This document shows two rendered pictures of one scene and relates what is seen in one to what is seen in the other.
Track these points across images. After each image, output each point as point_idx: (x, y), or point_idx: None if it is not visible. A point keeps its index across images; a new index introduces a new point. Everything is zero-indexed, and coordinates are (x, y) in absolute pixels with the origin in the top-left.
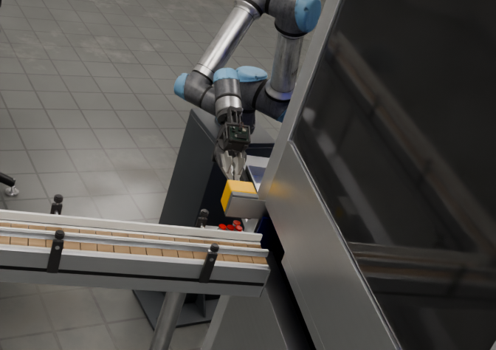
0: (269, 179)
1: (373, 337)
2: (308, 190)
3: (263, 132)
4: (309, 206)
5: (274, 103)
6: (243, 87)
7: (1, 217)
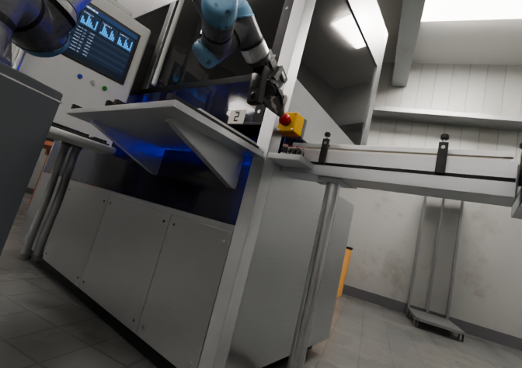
0: (286, 106)
1: (346, 144)
2: (315, 105)
3: None
4: (318, 112)
5: (68, 27)
6: None
7: (496, 157)
